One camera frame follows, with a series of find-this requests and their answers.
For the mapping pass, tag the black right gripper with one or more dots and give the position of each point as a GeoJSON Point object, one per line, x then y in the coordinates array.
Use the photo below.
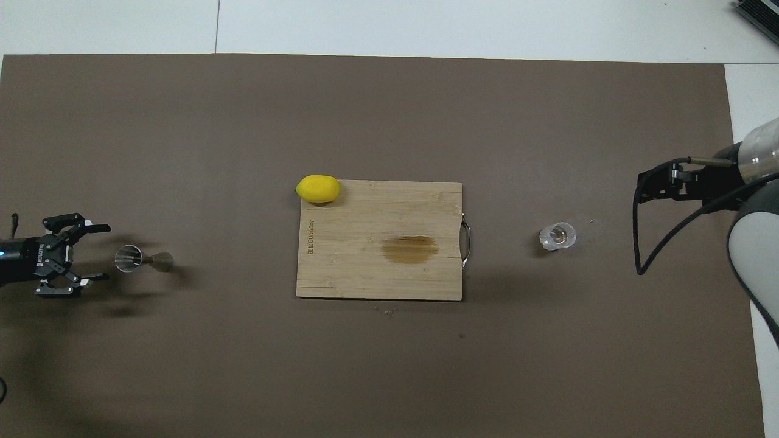
{"type": "Point", "coordinates": [715, 185]}

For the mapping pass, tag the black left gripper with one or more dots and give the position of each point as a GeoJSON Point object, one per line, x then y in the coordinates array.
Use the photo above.
{"type": "Point", "coordinates": [21, 261]}

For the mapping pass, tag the metal jigger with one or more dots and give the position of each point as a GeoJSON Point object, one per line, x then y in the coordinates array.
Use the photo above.
{"type": "Point", "coordinates": [161, 261]}

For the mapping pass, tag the clear plastic cup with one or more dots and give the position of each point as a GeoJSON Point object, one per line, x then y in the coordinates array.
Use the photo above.
{"type": "Point", "coordinates": [557, 236]}

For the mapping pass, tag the yellow lemon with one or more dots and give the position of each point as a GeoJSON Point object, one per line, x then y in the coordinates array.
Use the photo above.
{"type": "Point", "coordinates": [317, 188]}

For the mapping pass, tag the wooden cutting board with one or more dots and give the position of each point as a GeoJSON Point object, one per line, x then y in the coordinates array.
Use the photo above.
{"type": "Point", "coordinates": [365, 243]}

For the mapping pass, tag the brown table mat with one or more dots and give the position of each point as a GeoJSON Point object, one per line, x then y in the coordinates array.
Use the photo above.
{"type": "Point", "coordinates": [389, 365]}

